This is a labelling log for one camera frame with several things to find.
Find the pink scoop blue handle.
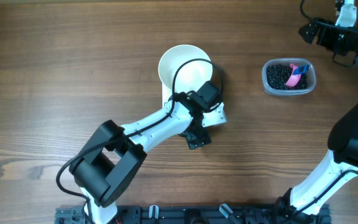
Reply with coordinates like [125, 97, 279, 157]
[285, 64, 310, 87]

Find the white bowl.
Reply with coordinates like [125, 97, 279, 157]
[158, 45, 213, 93]

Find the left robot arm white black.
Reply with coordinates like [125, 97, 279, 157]
[68, 91, 220, 223]

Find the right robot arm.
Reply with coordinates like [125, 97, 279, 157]
[272, 1, 358, 223]

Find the white digital kitchen scale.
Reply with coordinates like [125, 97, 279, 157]
[162, 84, 227, 127]

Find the clear plastic container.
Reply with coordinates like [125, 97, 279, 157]
[262, 58, 316, 96]

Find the black beans pile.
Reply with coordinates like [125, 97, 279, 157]
[266, 64, 308, 90]

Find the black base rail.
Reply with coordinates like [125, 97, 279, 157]
[54, 205, 332, 224]

